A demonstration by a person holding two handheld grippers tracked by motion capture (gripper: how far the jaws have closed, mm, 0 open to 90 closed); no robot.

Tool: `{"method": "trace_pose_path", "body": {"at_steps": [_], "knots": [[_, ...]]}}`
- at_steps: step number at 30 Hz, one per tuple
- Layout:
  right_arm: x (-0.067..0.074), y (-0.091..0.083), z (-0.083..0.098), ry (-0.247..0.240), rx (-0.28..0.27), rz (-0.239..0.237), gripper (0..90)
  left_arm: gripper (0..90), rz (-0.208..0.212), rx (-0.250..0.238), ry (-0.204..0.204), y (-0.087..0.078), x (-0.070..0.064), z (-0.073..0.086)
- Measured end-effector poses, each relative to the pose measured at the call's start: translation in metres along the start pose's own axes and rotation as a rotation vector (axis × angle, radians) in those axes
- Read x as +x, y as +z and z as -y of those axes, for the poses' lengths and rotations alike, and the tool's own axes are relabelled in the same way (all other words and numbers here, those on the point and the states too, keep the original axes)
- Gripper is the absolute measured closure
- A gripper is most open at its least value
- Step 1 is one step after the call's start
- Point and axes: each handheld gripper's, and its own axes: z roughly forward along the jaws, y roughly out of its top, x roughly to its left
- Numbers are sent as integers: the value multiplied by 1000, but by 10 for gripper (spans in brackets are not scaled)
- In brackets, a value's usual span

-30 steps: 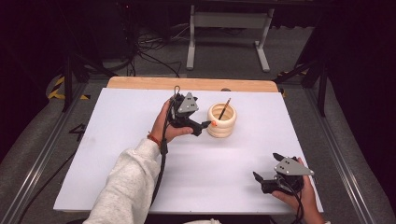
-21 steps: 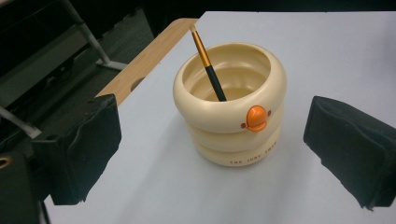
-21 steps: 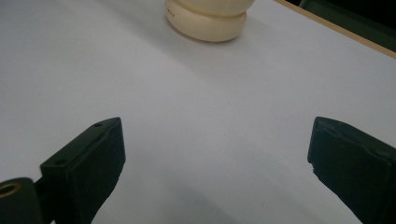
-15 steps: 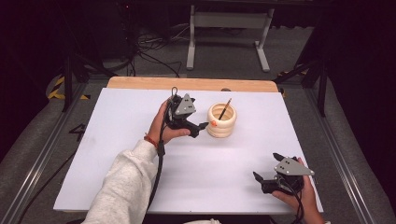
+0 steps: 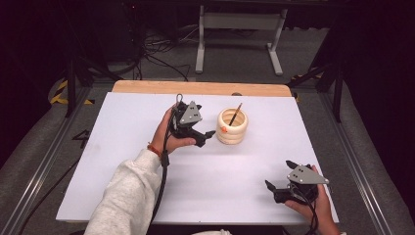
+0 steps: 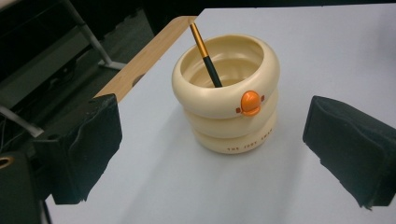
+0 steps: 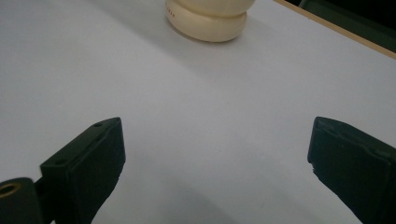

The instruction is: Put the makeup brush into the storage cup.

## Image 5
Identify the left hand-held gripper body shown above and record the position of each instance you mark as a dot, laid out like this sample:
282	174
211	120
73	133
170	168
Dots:
189	116

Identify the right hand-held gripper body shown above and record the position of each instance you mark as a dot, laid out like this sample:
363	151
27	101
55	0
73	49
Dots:
305	178

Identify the ringed wooden brush holder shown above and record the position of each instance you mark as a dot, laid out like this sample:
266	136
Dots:
231	134

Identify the black paintbrush with wooden end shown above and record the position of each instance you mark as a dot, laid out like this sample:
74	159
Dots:
235	115

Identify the person's left hand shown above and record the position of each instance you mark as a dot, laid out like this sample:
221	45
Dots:
163	135

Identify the person's right hand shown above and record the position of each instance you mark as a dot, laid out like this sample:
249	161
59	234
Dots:
318	209

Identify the white table cover sheet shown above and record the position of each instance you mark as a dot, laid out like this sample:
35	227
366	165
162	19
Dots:
228	182

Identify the person's white clothing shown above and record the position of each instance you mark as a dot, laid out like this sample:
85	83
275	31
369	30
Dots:
212	232

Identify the aluminium floor rail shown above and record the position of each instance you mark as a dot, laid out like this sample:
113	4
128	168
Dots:
354	166
42	166

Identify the white metal desk frame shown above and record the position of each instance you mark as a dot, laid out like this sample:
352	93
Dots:
239	21

